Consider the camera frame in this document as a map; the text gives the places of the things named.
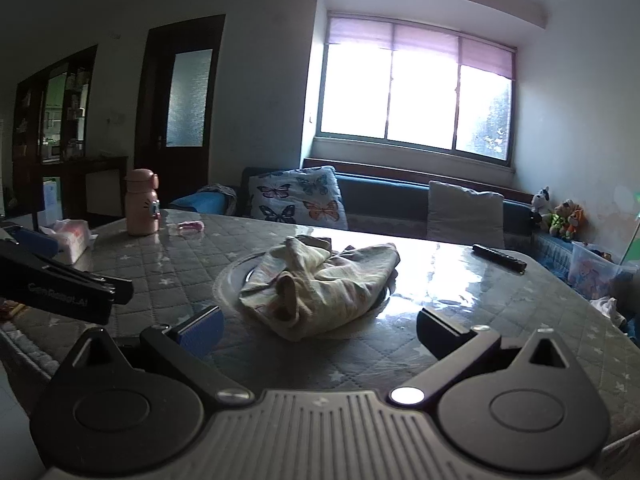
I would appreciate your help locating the pink water bottle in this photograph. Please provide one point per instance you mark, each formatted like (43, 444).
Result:
(140, 205)

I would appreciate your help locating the blue cushion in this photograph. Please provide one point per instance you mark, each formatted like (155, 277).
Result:
(197, 204)

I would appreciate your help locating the blue corner sofa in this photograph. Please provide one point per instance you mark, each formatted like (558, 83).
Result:
(380, 195)

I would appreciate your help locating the white crumpled cloth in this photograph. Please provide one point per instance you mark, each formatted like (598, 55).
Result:
(607, 310)

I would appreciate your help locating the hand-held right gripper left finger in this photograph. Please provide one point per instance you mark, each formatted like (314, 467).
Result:
(200, 330)

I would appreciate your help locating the green stuffed toy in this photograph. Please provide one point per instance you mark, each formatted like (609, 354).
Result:
(556, 222)

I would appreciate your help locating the pink tissue pack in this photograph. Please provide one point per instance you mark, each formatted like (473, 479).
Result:
(67, 240)

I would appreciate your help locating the clear plastic storage box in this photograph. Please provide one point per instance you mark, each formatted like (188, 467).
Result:
(597, 270)

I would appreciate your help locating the dark wooden side table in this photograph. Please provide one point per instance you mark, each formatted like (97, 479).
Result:
(105, 185)

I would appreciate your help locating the dark wooden glass-panel door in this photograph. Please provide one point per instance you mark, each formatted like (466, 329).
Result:
(187, 105)

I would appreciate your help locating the grey crumpled cloth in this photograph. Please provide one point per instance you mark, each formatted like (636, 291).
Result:
(225, 195)

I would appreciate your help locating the black white stuffed toy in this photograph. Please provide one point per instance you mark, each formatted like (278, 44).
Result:
(540, 201)

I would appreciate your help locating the butterfly print pillow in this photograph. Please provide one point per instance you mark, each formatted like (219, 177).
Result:
(300, 200)

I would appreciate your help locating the plain grey pillow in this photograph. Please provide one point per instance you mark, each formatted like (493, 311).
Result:
(465, 215)

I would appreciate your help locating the orange stuffed toy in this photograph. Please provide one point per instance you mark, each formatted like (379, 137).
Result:
(576, 222)

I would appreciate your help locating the cream printed garment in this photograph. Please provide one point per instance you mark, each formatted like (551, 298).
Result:
(325, 285)

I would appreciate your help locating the pink roller blind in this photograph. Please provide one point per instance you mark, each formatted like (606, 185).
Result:
(425, 40)

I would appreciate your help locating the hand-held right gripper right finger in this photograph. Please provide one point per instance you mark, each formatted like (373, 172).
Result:
(440, 331)

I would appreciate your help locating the large window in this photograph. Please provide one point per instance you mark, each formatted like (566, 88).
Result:
(420, 100)

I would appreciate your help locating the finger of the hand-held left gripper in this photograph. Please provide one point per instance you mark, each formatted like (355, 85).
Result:
(119, 291)
(35, 246)

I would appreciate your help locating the black remote control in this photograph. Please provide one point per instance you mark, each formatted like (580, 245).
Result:
(500, 257)

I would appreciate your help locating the round glass turntable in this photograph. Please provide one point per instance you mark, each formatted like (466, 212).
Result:
(229, 276)

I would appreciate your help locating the dark wooden display cabinet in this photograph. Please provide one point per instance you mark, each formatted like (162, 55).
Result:
(30, 110)

